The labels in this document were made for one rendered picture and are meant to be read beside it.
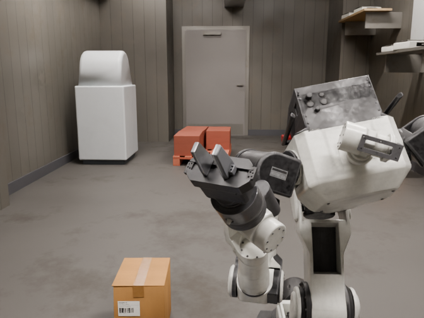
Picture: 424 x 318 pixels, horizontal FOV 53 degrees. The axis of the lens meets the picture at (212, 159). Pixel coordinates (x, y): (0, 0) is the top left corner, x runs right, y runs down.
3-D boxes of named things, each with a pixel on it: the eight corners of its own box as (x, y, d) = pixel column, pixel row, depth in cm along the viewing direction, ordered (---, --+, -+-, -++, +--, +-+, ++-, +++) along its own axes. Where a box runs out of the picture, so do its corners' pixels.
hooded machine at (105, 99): (96, 154, 666) (91, 52, 635) (139, 154, 664) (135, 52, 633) (79, 164, 587) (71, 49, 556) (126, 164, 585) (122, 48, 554)
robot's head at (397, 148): (359, 124, 96) (365, 127, 88) (397, 135, 94) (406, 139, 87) (350, 151, 97) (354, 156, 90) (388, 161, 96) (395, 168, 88)
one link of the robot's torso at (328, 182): (258, 141, 136) (268, 83, 103) (359, 121, 138) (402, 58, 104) (280, 230, 126) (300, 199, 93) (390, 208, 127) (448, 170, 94)
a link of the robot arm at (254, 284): (228, 265, 89) (233, 313, 101) (277, 270, 87) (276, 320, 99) (236, 227, 97) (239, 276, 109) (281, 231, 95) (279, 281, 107)
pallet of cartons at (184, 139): (183, 150, 695) (183, 125, 687) (231, 151, 691) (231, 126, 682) (172, 166, 579) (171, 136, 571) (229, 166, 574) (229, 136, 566)
